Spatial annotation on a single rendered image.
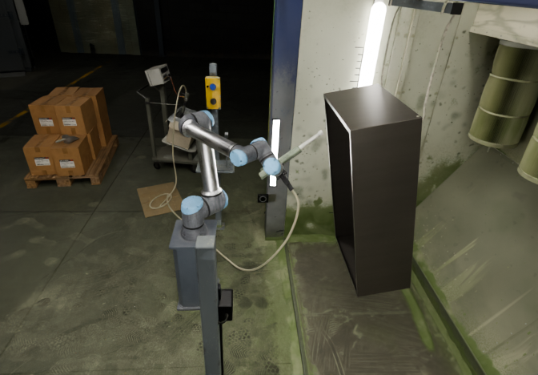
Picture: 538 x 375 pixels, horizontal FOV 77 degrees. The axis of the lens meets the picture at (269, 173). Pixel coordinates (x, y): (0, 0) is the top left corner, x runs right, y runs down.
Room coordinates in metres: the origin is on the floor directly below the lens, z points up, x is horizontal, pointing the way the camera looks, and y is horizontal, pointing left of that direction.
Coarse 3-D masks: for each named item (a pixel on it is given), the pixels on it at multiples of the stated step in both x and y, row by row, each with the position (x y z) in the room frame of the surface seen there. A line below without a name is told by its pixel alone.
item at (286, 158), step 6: (318, 132) 1.99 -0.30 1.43; (312, 138) 1.98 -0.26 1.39; (306, 144) 1.96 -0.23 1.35; (294, 150) 1.94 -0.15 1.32; (300, 150) 1.96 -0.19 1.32; (282, 156) 1.93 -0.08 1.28; (288, 156) 1.92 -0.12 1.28; (294, 156) 1.94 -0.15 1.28; (282, 162) 1.91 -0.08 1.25; (264, 174) 1.88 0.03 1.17; (288, 180) 1.85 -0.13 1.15; (288, 186) 1.83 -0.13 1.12
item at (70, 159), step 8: (80, 136) 3.76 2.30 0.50; (56, 144) 3.51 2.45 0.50; (64, 144) 3.52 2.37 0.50; (72, 144) 3.53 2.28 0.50; (80, 144) 3.55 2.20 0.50; (88, 144) 3.80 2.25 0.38; (56, 152) 3.41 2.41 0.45; (64, 152) 3.43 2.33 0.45; (72, 152) 3.45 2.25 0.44; (80, 152) 3.50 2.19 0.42; (88, 152) 3.74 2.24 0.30; (56, 160) 3.41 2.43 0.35; (64, 160) 3.42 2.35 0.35; (72, 160) 3.44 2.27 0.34; (80, 160) 3.46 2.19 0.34; (88, 160) 3.68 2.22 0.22; (56, 168) 3.40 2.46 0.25; (64, 168) 3.42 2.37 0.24; (72, 168) 3.44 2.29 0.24; (80, 168) 3.46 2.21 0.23; (88, 168) 3.61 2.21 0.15
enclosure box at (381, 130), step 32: (352, 96) 2.00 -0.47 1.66; (384, 96) 1.92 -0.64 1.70; (352, 128) 1.55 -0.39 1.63; (384, 128) 1.55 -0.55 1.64; (416, 128) 1.57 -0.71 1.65; (352, 160) 1.54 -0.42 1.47; (384, 160) 1.56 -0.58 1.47; (416, 160) 1.57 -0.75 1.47; (352, 192) 1.55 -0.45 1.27; (384, 192) 1.56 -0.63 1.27; (416, 192) 1.58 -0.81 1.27; (352, 224) 2.18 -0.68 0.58; (384, 224) 1.57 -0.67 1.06; (352, 256) 1.93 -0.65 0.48; (384, 256) 1.58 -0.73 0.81; (384, 288) 1.58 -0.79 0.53
